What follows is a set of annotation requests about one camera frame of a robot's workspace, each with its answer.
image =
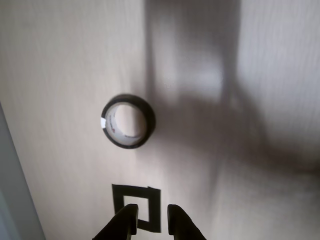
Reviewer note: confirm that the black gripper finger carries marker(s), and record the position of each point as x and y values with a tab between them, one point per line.
181	222
121	223

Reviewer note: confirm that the black tape roll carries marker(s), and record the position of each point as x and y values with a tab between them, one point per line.
148	117

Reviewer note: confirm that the black tape square outline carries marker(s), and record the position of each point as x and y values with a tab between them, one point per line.
153	205

